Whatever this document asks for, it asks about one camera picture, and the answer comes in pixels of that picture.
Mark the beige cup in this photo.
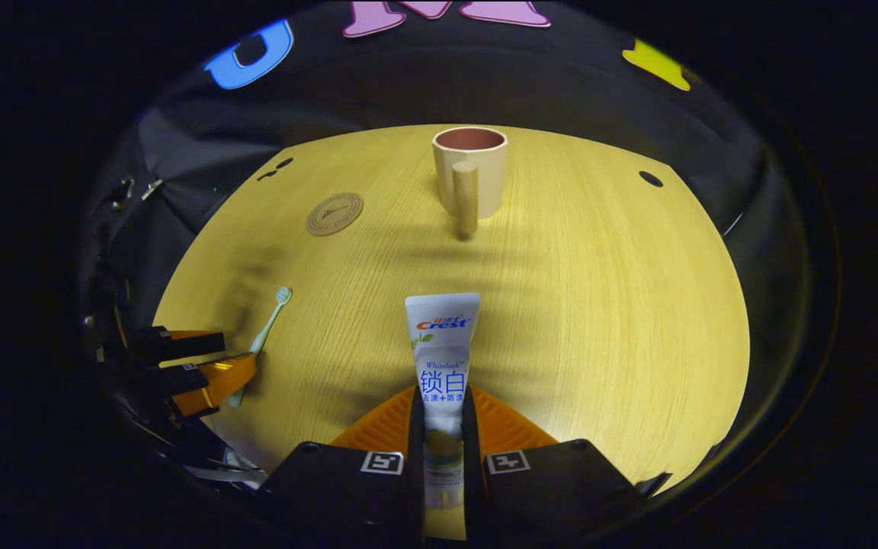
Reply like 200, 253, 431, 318
431, 126, 509, 239

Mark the black backdrop cloth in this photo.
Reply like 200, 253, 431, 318
81, 0, 813, 321

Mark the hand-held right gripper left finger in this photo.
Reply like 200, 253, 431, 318
256, 385, 426, 549

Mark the white toothpaste tube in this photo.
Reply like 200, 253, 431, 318
405, 293, 482, 510

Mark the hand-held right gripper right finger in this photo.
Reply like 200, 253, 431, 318
460, 385, 672, 549

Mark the pale green toothbrush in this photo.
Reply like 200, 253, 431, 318
227, 287, 293, 409

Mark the round brown coaster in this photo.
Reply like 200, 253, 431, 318
305, 192, 364, 237

